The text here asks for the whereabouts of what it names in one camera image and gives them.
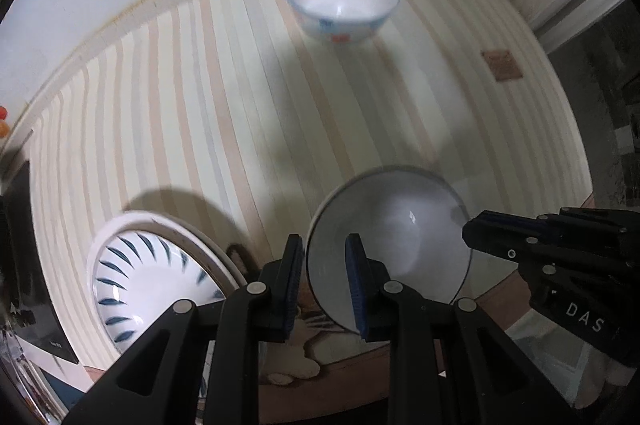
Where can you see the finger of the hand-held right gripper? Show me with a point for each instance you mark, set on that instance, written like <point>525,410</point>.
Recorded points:
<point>495,242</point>
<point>510,221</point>

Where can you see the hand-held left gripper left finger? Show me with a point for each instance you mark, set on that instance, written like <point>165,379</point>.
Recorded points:
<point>295,285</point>

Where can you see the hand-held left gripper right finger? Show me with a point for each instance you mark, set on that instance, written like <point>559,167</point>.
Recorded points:
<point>356,285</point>

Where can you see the white bowl dark rim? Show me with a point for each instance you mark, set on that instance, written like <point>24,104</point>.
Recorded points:
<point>400,230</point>

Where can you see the white plate small print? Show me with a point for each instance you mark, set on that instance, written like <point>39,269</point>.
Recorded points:
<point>196,249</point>

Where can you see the white plate blue stripes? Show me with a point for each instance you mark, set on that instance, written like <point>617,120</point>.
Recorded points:
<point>150,285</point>

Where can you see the brown square patch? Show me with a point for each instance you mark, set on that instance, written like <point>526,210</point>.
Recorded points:
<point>501,64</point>

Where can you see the striped cat print mat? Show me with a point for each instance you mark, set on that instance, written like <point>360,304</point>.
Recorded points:
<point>200,105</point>

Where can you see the colourful wall stickers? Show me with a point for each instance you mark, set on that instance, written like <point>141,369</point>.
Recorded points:
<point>3,127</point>

